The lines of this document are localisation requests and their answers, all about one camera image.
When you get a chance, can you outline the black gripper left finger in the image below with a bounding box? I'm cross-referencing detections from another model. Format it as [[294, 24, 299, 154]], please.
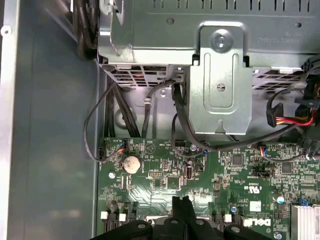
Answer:
[[96, 196, 186, 240]]

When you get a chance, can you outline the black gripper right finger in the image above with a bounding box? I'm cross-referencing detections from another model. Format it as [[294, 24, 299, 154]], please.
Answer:
[[183, 195, 277, 240]]

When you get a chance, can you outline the green motherboard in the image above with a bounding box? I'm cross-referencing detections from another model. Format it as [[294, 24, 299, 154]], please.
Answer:
[[96, 136, 320, 240]]

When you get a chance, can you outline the round coin cell battery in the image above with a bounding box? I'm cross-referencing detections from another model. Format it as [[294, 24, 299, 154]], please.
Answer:
[[121, 155, 142, 175]]

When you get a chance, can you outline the silver chipset heat sink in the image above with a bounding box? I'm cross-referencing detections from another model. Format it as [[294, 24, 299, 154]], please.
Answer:
[[291, 203, 320, 240]]

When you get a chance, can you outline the metal drive cage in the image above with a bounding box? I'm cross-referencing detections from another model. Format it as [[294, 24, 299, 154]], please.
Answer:
[[98, 0, 320, 136]]

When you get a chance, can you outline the open grey PC case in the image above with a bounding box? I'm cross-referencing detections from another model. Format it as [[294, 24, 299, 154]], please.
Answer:
[[0, 0, 320, 240]]

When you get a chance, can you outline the grey black cable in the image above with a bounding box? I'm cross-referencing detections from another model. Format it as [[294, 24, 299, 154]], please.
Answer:
[[141, 79, 176, 137]]

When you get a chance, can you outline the thin black looped wire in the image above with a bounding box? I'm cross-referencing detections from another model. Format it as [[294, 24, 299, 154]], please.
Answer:
[[83, 81, 126, 162]]

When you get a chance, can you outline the thick black cable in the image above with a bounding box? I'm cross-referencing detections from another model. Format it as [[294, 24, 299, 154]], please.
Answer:
[[172, 81, 307, 152]]

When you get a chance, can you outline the black power connector wire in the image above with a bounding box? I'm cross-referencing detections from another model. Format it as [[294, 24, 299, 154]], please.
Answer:
[[265, 91, 316, 129]]

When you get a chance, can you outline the thick black wire bundle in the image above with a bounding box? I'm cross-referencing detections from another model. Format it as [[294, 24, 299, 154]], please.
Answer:
[[71, 0, 101, 60]]

